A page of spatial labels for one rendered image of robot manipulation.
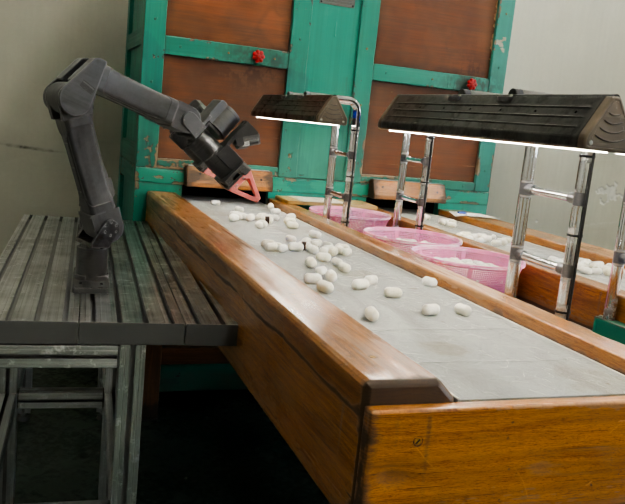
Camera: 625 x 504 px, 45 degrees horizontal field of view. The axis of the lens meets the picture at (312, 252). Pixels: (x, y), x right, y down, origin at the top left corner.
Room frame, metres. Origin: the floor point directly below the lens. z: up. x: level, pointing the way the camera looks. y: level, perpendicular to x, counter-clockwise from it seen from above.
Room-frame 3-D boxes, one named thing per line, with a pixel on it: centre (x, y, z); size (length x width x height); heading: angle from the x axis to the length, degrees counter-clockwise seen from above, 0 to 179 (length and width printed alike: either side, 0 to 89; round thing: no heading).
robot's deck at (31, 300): (1.88, 0.30, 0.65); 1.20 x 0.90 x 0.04; 17
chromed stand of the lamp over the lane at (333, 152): (2.19, 0.02, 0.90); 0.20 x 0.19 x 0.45; 21
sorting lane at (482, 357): (1.74, -0.01, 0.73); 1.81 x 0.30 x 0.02; 21
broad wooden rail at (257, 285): (1.66, 0.19, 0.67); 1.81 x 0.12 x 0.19; 21
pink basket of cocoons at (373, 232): (2.01, -0.27, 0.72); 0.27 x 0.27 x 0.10
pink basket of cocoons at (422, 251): (1.75, -0.36, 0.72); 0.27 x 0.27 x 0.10
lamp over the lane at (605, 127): (1.26, -0.25, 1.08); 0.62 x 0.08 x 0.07; 21
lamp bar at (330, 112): (2.16, 0.09, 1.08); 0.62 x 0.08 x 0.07; 21
